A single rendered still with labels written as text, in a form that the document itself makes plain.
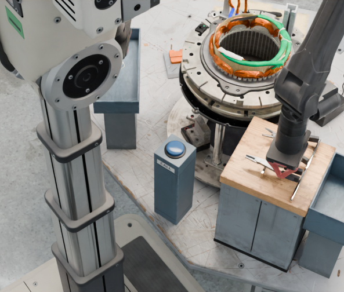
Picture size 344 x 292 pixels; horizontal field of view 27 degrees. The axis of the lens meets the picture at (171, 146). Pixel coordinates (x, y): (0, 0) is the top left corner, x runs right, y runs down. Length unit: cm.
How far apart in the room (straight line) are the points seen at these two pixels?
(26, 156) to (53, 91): 174
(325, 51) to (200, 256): 69
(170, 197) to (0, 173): 130
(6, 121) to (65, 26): 201
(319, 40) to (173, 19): 105
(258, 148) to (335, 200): 21
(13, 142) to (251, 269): 149
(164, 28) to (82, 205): 81
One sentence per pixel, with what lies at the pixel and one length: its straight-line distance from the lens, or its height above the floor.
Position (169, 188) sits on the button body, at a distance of 172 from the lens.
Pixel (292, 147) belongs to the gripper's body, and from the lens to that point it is 146.
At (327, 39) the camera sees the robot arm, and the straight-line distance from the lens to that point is 131.
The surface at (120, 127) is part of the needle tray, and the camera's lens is 190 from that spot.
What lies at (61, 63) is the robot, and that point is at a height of 149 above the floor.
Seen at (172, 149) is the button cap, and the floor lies 104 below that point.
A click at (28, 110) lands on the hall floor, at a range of 312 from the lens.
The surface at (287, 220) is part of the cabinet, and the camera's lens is 162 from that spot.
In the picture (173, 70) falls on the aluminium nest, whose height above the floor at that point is 80.
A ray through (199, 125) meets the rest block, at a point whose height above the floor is 87.
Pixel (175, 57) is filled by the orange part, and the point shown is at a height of 80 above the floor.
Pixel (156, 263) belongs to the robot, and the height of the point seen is 26.
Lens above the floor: 236
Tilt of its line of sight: 53 degrees down
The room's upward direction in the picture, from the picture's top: 2 degrees clockwise
